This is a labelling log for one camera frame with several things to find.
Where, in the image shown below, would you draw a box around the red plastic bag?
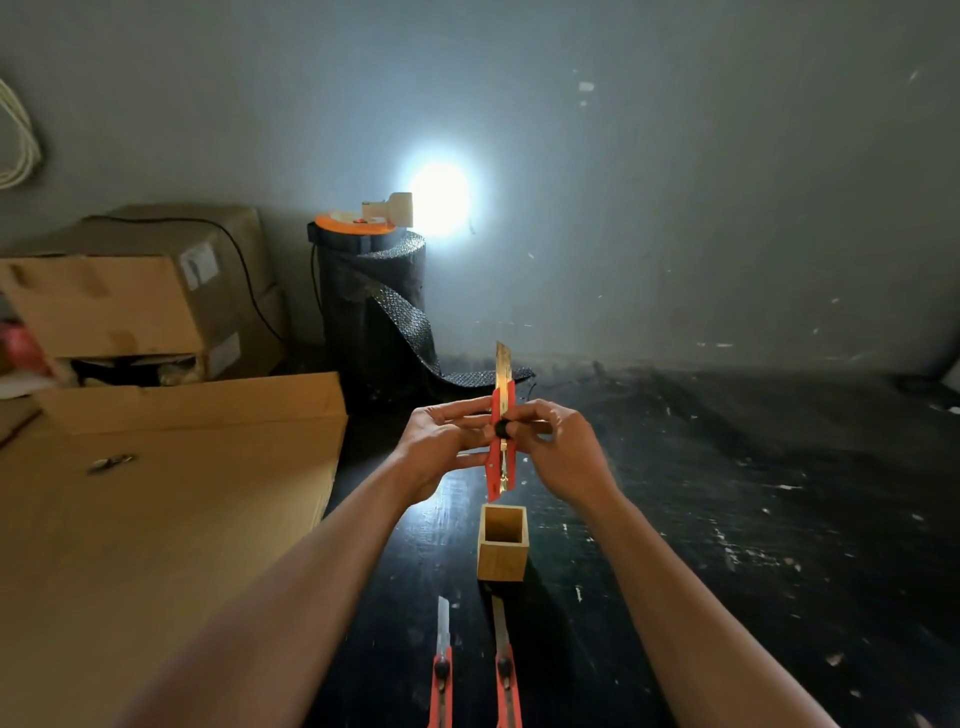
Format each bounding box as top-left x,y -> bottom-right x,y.
0,321 -> 55,381

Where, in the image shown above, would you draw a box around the white coiled cable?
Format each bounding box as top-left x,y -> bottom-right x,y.
0,75 -> 45,192

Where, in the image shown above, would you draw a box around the flat cardboard sheet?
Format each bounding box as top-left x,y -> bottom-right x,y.
0,372 -> 349,728

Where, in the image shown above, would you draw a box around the black foam mat roll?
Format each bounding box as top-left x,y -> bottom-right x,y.
307,222 -> 537,402

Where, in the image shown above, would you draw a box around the black cable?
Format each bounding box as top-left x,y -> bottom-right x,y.
82,214 -> 286,345

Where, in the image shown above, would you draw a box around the person's right hand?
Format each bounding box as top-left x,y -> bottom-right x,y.
504,399 -> 621,513

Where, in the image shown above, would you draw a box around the person's right forearm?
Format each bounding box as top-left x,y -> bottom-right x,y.
577,487 -> 841,728

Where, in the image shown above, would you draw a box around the white lamp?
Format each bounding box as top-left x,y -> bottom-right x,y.
361,192 -> 415,229

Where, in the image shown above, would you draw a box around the red utility knife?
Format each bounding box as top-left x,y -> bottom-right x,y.
484,341 -> 519,504
490,596 -> 525,728
427,596 -> 456,728

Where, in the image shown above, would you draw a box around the person's left forearm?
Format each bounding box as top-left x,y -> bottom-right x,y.
112,457 -> 421,728

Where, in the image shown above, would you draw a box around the orange tape reel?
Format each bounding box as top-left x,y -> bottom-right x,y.
313,211 -> 399,235

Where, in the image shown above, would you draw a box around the person's left hand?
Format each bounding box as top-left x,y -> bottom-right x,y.
390,396 -> 498,508

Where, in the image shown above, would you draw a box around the small wooden square box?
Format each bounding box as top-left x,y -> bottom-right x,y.
477,503 -> 531,583

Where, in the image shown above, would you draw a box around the brown cardboard box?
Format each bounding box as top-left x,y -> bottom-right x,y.
0,204 -> 290,388

